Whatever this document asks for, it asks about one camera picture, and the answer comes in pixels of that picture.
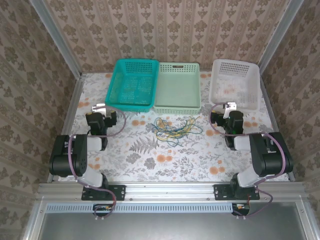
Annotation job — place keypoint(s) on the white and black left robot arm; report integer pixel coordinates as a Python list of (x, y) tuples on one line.
[(67, 155)]

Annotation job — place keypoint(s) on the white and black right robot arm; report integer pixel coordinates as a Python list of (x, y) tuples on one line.
[(272, 157)]

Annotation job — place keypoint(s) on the white plastic mesh basket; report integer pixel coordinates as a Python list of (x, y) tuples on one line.
[(253, 82)]

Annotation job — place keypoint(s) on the teal plastic mesh basket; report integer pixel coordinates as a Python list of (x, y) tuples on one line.
[(150, 107)]

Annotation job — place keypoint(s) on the mint green plastic basket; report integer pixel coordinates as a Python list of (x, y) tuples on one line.
[(177, 87)]

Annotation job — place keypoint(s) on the floral table cloth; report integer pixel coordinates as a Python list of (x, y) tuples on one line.
[(175, 162)]

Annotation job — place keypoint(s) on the grey metal panel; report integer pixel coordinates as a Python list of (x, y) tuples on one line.
[(175, 227)]

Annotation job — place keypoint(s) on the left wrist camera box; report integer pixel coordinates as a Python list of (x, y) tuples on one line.
[(100, 107)]

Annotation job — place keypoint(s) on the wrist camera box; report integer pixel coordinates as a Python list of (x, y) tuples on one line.
[(231, 105), (100, 107)]

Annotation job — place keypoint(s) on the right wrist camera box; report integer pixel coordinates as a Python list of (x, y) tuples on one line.
[(231, 105)]

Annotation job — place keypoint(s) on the aluminium side rail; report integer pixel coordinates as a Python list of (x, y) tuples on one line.
[(272, 112), (72, 107)]

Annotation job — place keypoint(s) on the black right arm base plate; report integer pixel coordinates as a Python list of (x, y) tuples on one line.
[(221, 192)]

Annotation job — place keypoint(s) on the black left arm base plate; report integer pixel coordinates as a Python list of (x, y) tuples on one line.
[(117, 192)]

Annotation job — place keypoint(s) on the aluminium frame post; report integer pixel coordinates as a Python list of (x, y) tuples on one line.
[(280, 37), (57, 37)]

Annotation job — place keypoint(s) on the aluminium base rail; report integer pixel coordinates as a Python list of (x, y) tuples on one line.
[(170, 191)]

